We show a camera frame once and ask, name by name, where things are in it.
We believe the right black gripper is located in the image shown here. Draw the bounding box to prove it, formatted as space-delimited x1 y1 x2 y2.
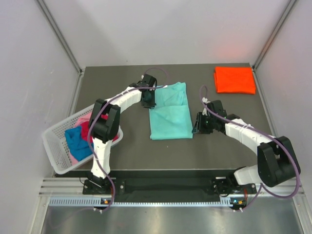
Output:
192 112 215 134

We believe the teal t-shirt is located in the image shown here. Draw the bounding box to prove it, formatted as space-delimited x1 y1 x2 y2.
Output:
149 82 193 140

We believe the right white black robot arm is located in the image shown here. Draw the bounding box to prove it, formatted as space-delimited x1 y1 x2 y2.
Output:
193 98 301 193

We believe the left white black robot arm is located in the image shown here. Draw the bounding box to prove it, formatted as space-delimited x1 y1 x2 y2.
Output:
87 74 157 194

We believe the folded orange t-shirt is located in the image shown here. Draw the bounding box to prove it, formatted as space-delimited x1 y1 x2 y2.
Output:
214 66 256 95

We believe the pink t-shirt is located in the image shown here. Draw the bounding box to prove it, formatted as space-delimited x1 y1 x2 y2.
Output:
69 113 92 165

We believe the magenta t-shirt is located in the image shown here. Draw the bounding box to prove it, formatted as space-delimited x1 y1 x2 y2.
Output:
80 115 121 144

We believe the blue t-shirt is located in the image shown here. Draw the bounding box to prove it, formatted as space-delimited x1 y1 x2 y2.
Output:
64 126 92 161

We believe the white plastic laundry basket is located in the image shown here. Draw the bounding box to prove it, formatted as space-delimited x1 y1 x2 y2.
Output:
42 103 124 175

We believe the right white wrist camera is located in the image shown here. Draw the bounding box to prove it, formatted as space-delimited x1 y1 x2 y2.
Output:
202 97 210 116

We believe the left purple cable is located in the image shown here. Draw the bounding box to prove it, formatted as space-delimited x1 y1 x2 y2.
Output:
87 67 171 213

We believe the purple cable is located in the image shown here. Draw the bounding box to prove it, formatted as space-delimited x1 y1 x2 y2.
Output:
199 84 300 212
87 67 171 213

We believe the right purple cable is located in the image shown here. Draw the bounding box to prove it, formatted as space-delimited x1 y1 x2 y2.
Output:
199 84 300 212

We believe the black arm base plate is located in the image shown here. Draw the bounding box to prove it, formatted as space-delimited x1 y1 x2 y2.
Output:
83 169 256 196

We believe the slotted grey cable duct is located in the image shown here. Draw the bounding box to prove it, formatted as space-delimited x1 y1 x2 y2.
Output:
49 197 243 207

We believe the aluminium front rail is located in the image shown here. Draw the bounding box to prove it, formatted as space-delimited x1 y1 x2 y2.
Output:
39 177 296 196

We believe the left aluminium corner post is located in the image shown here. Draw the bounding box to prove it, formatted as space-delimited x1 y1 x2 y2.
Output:
35 0 82 74

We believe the aluminium corner post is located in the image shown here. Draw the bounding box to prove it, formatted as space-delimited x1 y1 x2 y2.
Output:
35 0 82 74
252 0 299 71

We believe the right aluminium corner post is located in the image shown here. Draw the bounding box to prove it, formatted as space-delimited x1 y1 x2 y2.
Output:
252 0 299 71

